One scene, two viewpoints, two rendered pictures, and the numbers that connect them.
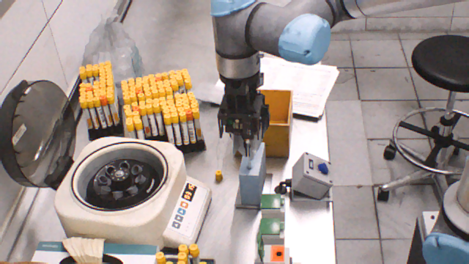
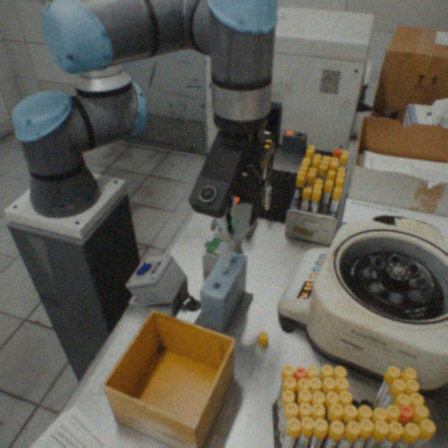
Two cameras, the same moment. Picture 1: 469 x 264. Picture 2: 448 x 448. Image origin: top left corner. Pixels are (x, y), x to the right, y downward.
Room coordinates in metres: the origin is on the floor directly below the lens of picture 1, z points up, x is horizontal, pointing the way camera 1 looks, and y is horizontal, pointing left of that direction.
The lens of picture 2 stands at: (1.31, 0.04, 1.46)
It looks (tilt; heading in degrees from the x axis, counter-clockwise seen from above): 41 degrees down; 190
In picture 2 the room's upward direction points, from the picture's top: straight up
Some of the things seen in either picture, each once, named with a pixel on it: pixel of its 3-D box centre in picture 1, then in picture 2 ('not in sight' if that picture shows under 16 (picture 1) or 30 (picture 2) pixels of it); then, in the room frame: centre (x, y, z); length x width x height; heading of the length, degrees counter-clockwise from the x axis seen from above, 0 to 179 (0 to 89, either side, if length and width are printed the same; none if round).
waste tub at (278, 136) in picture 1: (263, 122); (174, 381); (1.03, -0.08, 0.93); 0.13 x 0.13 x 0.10; 78
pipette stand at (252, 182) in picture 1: (253, 175); (224, 292); (0.86, -0.04, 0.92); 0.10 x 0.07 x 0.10; 166
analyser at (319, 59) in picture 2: not in sight; (310, 80); (0.14, 0.08, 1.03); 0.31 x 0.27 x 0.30; 172
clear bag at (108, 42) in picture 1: (108, 52); not in sight; (1.35, 0.31, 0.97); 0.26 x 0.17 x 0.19; 7
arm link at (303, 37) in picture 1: (294, 29); (180, 17); (0.76, -0.12, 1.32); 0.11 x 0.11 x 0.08; 49
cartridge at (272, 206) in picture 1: (272, 212); (217, 258); (0.76, -0.07, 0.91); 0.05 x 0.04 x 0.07; 82
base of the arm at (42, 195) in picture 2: not in sight; (61, 179); (0.63, -0.45, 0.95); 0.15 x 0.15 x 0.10
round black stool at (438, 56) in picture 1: (440, 126); not in sight; (1.63, -0.83, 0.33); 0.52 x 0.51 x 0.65; 14
